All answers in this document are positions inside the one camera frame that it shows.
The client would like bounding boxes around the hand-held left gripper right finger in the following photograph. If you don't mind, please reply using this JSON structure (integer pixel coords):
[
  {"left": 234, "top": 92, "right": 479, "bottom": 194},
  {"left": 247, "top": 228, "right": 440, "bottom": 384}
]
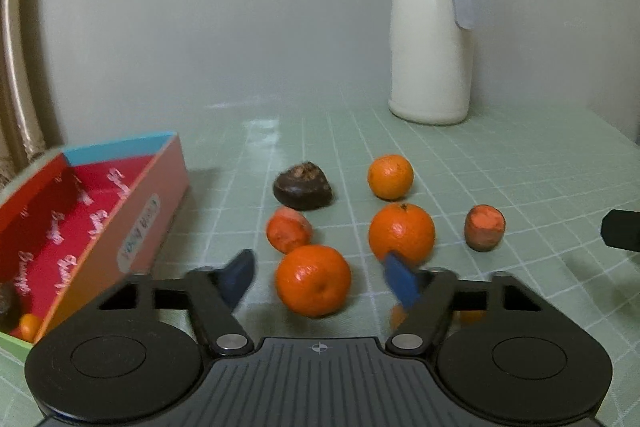
[{"left": 382, "top": 252, "right": 546, "bottom": 355}]

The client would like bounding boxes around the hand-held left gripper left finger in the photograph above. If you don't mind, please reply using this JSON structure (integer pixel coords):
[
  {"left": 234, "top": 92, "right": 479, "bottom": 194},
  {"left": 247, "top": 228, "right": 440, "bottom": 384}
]
[{"left": 97, "top": 249, "right": 257, "bottom": 356}]

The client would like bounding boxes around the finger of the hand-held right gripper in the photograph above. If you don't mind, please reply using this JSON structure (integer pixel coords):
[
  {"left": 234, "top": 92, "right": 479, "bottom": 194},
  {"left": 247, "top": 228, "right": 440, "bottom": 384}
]
[{"left": 601, "top": 209, "right": 640, "bottom": 252}]

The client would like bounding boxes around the orange tangerine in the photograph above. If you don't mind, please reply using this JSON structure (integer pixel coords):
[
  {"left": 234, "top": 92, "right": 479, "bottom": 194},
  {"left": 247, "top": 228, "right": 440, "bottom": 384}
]
[
  {"left": 368, "top": 203, "right": 436, "bottom": 266},
  {"left": 18, "top": 313, "right": 44, "bottom": 343},
  {"left": 275, "top": 245, "right": 352, "bottom": 319},
  {"left": 367, "top": 155, "right": 415, "bottom": 200}
]

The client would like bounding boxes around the orange carrot piece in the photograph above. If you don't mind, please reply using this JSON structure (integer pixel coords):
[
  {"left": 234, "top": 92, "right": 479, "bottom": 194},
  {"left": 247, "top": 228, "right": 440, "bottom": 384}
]
[
  {"left": 266, "top": 207, "right": 314, "bottom": 255},
  {"left": 464, "top": 205, "right": 506, "bottom": 253}
]

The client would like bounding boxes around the red and pink cardboard box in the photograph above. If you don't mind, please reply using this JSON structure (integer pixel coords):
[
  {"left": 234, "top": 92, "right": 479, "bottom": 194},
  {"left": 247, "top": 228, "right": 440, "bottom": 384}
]
[{"left": 0, "top": 132, "right": 190, "bottom": 350}]

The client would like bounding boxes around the white jug with grey lid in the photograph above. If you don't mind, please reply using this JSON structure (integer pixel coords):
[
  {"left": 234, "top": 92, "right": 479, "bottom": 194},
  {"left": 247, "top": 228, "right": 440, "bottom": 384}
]
[{"left": 388, "top": 0, "right": 476, "bottom": 126}]

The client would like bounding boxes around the beige curtain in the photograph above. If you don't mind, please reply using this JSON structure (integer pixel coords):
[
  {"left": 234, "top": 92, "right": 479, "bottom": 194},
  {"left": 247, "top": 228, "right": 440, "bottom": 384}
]
[{"left": 0, "top": 0, "right": 65, "bottom": 204}]

